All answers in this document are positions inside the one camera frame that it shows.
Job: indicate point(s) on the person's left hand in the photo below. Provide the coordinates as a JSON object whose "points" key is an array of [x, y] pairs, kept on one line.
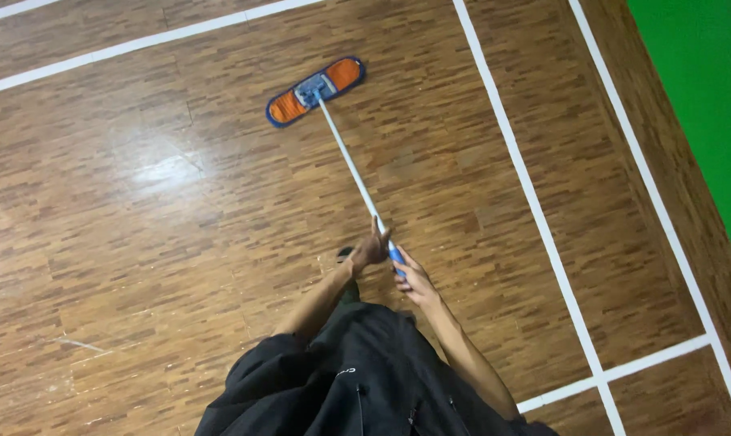
{"points": [[370, 248]]}

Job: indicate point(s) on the person's right hand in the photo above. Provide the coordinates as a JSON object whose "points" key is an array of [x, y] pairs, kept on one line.
{"points": [[416, 283]]}

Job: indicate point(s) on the person's right fingers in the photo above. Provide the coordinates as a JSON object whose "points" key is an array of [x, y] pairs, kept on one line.
{"points": [[404, 273]]}

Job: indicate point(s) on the orange and blue mop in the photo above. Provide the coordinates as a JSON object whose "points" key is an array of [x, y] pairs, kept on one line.
{"points": [[341, 139]]}

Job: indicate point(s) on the person's black shoe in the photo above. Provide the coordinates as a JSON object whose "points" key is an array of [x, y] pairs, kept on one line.
{"points": [[344, 253]]}

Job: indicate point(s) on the person's black jacket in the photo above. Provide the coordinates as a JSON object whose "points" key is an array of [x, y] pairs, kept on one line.
{"points": [[365, 375]]}

